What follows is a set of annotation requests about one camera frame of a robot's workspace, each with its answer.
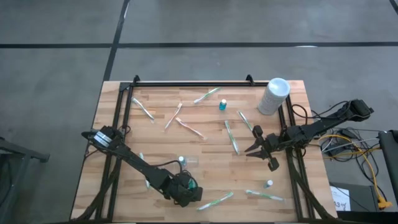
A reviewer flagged dark grey stand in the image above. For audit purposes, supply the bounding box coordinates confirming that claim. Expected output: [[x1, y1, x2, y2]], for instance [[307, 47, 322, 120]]
[[0, 136, 50, 224]]

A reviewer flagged green toothbrush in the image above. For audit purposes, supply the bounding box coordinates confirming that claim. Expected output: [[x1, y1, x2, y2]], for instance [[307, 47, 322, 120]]
[[224, 119, 241, 156], [244, 189, 285, 202], [196, 191, 234, 212], [237, 110, 254, 132], [138, 151, 152, 190], [193, 86, 222, 105]]

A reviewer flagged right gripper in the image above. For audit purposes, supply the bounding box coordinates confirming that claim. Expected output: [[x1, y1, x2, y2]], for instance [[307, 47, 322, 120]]
[[244, 125, 286, 173]]

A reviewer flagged white toothbrush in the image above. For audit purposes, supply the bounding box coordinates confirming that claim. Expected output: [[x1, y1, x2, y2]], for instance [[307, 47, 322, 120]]
[[131, 96, 155, 123]]

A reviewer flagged clear plastic bag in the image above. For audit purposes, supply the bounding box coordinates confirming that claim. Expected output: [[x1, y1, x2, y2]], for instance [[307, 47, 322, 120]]
[[165, 153, 205, 171]]

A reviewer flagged black power brick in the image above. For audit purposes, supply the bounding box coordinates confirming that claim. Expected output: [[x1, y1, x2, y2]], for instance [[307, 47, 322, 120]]
[[341, 128, 358, 139]]

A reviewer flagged black aluminium rig frame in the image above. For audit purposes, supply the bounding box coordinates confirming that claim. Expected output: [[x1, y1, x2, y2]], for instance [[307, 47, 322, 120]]
[[70, 74, 338, 223]]

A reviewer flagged wrapped orange toothbrush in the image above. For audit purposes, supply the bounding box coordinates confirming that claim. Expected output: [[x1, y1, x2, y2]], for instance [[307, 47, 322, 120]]
[[175, 116, 208, 141], [164, 101, 183, 131]]

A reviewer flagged black side table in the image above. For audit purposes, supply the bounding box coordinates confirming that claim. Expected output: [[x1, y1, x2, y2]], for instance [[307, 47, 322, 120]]
[[378, 129, 398, 200]]

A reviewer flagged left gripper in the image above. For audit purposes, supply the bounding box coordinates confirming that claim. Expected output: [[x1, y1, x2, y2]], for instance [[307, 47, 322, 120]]
[[161, 172, 203, 208]]

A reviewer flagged yellow cable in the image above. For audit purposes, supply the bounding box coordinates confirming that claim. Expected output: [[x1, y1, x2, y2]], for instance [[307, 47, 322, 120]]
[[317, 133, 393, 209]]

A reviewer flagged white paper label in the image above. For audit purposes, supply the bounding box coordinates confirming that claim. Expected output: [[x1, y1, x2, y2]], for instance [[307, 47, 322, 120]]
[[330, 185, 351, 212]]

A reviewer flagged white wipes canister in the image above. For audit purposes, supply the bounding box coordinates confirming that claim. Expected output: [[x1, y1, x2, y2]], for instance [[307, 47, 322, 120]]
[[257, 77, 292, 116]]

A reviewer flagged black box with label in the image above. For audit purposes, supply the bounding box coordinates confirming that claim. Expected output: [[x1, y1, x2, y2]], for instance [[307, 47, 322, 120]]
[[329, 182, 383, 214]]

